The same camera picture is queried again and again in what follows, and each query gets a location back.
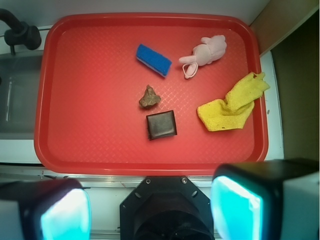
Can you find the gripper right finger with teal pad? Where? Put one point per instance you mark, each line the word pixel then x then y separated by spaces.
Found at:
pixel 269 200

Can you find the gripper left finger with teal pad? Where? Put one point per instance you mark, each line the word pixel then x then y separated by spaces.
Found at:
pixel 57 209

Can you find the brown rock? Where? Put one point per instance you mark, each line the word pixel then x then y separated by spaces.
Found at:
pixel 149 99

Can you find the red plastic tray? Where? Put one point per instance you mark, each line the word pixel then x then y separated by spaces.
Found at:
pixel 88 117

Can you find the yellow cloth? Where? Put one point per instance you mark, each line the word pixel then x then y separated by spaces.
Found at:
pixel 233 111

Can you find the dark square block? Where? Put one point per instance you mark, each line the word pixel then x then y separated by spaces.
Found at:
pixel 161 125

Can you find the metal sink basin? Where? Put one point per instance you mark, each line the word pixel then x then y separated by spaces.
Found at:
pixel 19 84

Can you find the pink plush bunny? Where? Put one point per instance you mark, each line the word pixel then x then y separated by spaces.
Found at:
pixel 210 50

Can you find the black faucet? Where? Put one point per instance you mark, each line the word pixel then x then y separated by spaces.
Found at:
pixel 19 32

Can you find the blue sponge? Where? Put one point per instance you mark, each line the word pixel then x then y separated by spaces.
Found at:
pixel 154 60

